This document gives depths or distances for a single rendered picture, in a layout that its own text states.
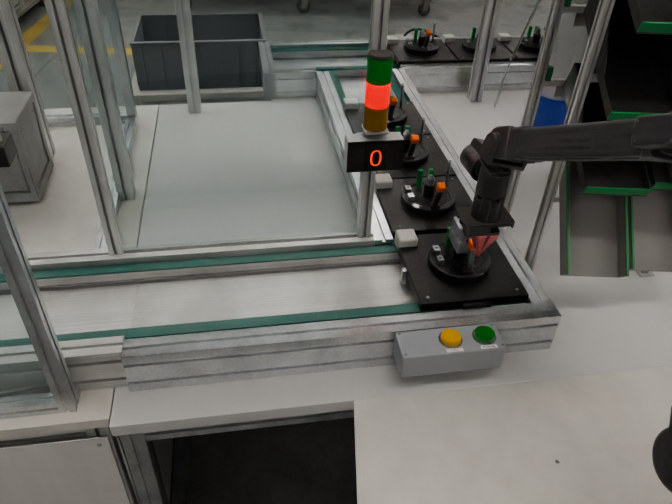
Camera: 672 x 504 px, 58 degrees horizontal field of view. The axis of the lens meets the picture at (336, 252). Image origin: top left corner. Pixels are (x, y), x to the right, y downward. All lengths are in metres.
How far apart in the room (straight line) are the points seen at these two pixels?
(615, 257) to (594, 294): 0.17
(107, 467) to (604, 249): 1.15
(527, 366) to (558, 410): 0.12
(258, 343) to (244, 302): 0.17
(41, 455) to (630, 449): 1.13
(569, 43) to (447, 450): 1.38
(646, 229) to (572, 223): 0.17
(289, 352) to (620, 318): 0.78
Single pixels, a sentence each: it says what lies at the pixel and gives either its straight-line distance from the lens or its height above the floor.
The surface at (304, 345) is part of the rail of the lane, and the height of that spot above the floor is 0.94.
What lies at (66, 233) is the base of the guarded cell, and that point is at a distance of 1.74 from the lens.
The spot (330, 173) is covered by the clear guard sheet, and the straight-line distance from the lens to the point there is 1.35.
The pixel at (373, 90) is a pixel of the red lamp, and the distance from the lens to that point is 1.22.
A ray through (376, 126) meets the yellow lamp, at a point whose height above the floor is 1.27.
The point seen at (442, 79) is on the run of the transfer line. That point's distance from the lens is 2.48.
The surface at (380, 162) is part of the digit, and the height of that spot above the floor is 1.19.
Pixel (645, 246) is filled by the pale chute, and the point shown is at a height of 1.03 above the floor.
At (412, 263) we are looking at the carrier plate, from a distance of 1.38.
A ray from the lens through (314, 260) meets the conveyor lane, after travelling 1.41.
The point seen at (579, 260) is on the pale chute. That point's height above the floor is 1.01.
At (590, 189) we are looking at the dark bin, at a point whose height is 1.20.
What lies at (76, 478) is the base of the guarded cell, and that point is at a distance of 1.44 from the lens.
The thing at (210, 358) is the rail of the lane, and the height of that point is 0.93.
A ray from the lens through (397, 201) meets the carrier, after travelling 1.58.
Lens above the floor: 1.83
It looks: 38 degrees down
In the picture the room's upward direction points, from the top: 2 degrees clockwise
